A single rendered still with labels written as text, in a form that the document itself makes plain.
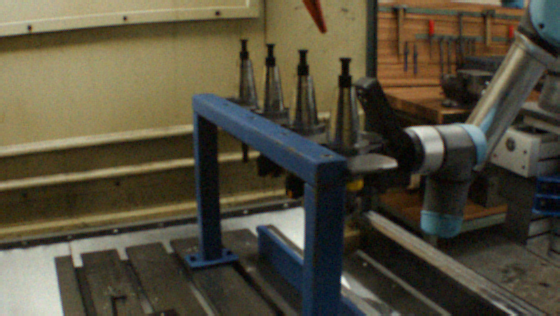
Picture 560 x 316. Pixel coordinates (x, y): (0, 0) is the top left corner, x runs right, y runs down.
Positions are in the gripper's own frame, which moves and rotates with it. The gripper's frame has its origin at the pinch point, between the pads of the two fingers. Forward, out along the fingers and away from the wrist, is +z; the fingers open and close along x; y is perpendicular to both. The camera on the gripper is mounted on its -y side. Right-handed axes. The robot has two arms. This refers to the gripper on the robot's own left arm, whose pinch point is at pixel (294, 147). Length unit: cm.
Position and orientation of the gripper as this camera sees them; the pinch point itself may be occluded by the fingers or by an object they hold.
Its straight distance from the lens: 79.4
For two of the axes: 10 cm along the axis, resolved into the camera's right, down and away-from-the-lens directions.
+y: -0.3, 9.6, 2.6
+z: -9.1, 0.8, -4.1
